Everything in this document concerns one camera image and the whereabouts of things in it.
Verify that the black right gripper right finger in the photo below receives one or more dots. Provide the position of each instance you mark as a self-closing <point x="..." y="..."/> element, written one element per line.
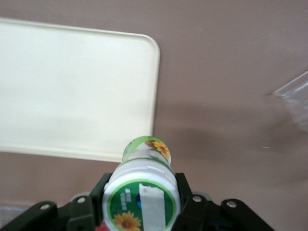
<point x="207" y="214"/>

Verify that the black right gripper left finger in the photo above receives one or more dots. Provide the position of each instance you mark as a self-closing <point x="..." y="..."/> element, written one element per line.
<point x="79" y="211"/>

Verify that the green gum bottle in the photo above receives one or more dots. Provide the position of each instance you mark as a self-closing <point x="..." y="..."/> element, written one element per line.
<point x="142" y="187"/>

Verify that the cream plastic tray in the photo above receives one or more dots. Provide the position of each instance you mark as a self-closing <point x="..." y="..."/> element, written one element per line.
<point x="72" y="91"/>

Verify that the clear acrylic step display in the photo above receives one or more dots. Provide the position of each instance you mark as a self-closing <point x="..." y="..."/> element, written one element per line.
<point x="297" y="103"/>

